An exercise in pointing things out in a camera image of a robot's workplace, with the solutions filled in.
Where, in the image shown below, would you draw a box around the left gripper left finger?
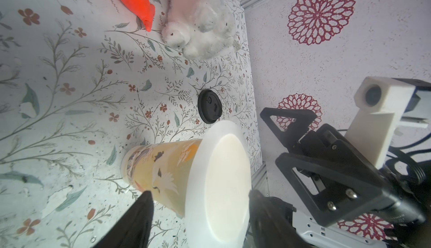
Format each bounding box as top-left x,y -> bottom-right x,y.
94,191 -> 154,248

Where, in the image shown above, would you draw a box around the white grey plush rabbit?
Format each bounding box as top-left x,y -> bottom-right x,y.
162,0 -> 236,59

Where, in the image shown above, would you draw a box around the black cup lid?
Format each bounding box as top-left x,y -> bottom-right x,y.
198,89 -> 223,124

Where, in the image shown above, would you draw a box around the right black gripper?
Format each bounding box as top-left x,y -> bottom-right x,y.
275,123 -> 428,233

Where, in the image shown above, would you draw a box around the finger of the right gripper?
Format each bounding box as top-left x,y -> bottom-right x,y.
260,108 -> 323,150

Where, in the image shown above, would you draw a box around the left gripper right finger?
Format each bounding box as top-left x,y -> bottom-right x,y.
249,190 -> 310,248

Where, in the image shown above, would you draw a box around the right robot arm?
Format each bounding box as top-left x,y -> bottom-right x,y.
260,108 -> 431,248

